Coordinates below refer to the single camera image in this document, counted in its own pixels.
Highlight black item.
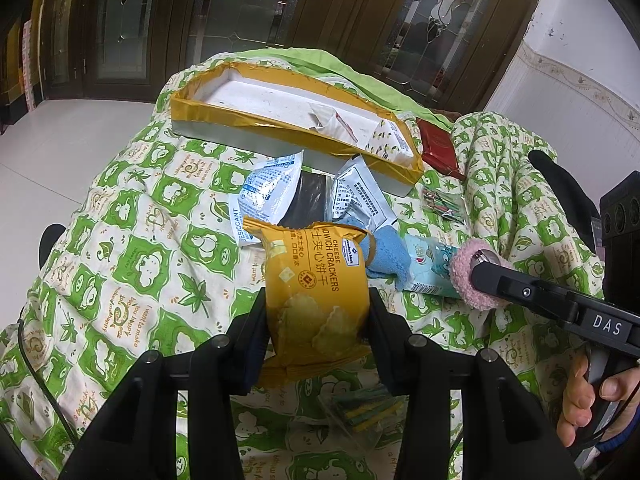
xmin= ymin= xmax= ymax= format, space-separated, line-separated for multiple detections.
xmin=279 ymin=170 xmax=332 ymax=229

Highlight black cable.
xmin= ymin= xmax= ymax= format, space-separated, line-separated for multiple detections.
xmin=16 ymin=303 xmax=82 ymax=449

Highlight silver white foil sachet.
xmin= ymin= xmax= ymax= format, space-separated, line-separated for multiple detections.
xmin=326 ymin=155 xmax=397 ymax=232

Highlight green patterned quilt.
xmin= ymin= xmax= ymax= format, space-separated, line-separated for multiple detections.
xmin=1 ymin=49 xmax=604 ymax=479

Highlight red wrapped packet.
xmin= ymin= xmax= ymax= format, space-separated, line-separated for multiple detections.
xmin=416 ymin=119 xmax=465 ymax=181

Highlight black chair part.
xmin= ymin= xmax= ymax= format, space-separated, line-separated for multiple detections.
xmin=38 ymin=223 xmax=66 ymax=269

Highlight white tissue pack red label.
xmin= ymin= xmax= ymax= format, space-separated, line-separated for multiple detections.
xmin=309 ymin=103 xmax=358 ymax=144

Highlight wooden glass door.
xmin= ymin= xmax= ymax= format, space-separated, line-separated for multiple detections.
xmin=1 ymin=0 xmax=538 ymax=125

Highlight teal tissue pack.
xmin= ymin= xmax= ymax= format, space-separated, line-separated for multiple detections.
xmin=396 ymin=234 xmax=459 ymax=298

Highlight black chair armrest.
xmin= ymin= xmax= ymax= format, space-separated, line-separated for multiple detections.
xmin=528 ymin=150 xmax=605 ymax=261

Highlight white foam tray gold tape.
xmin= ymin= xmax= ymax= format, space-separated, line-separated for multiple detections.
xmin=170 ymin=61 xmax=423 ymax=196

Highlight yellow cheese cracker pack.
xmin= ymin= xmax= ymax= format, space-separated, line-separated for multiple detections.
xmin=243 ymin=217 xmax=370 ymax=388

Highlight bag of coloured sticks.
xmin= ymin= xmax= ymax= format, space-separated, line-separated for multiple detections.
xmin=421 ymin=188 xmax=468 ymax=223

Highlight blue white foil sachet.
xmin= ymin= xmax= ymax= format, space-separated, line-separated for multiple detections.
xmin=229 ymin=151 xmax=304 ymax=247

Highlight small bag yellow green sticks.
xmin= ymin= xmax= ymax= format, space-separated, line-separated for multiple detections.
xmin=320 ymin=385 xmax=408 ymax=455

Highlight yellow-dotted tissue pack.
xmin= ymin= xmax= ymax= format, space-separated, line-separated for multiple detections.
xmin=366 ymin=119 xmax=413 ymax=167

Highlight right hand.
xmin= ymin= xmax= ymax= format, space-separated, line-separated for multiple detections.
xmin=556 ymin=352 xmax=639 ymax=448

